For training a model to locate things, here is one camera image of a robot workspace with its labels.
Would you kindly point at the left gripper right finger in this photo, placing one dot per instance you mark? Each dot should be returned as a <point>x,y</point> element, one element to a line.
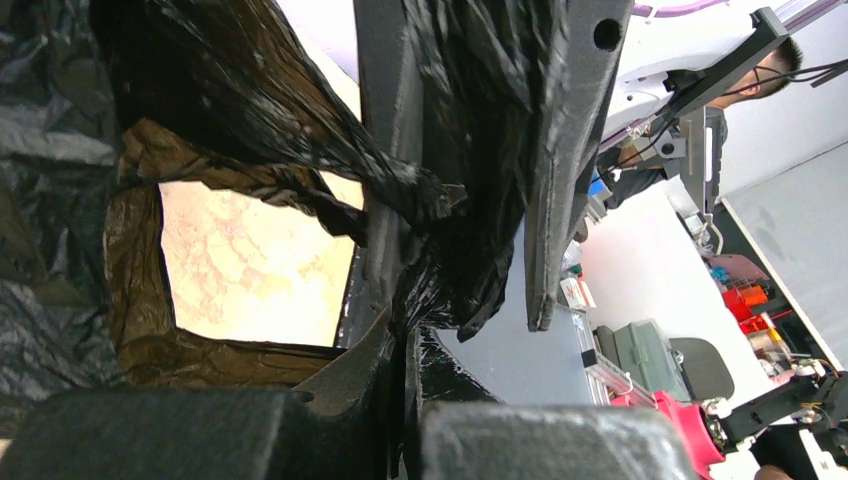
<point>457,429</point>

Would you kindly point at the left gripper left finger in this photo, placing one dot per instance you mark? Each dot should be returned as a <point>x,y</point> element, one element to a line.
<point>334,425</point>

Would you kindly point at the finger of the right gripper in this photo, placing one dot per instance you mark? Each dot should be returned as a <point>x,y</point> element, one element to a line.
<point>578,49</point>
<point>392,105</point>

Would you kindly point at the black plastic trash bag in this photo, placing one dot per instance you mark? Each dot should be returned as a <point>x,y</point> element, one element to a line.
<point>102,101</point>

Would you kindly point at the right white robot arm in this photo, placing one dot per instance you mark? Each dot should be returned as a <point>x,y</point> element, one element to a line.
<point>670,58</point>

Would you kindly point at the person in background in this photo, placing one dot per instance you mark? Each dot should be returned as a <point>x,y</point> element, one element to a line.
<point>632,166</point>

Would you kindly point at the small white red box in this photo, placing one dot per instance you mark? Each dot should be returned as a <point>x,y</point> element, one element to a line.
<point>577,294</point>

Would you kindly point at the green grey toolbox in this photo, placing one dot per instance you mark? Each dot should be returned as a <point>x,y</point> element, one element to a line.
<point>646,353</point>

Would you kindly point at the pink red device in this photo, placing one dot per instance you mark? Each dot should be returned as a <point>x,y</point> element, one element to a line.
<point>701,433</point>

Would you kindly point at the aluminium frame rail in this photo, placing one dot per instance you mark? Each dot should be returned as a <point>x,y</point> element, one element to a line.
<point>609,385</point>

